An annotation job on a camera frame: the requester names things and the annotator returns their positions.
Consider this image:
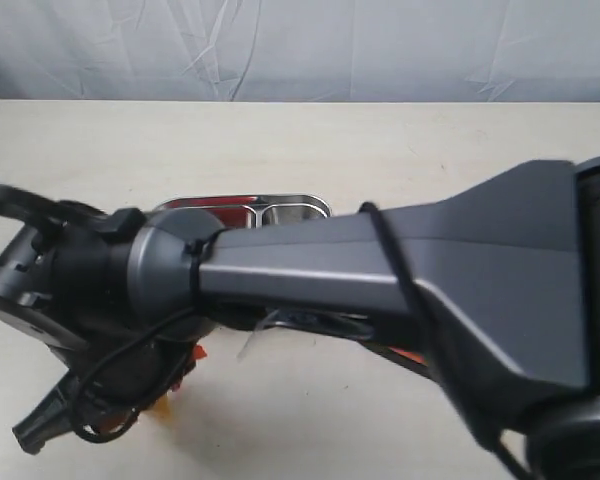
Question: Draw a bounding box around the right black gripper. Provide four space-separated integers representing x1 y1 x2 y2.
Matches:
0 199 215 454

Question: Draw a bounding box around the yellow toy cheese wedge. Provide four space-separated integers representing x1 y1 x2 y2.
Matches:
147 394 172 422

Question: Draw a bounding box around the dark transparent lid orange valve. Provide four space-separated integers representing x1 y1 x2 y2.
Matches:
360 342 432 380

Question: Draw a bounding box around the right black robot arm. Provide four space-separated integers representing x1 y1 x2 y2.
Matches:
0 156 600 479

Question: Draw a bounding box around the steel two-compartment lunch box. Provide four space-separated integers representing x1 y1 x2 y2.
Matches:
155 194 332 228

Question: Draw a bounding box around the wrinkled blue-grey backdrop cloth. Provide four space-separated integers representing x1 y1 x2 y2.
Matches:
0 1 600 102

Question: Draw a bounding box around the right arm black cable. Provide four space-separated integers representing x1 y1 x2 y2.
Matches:
0 177 531 480

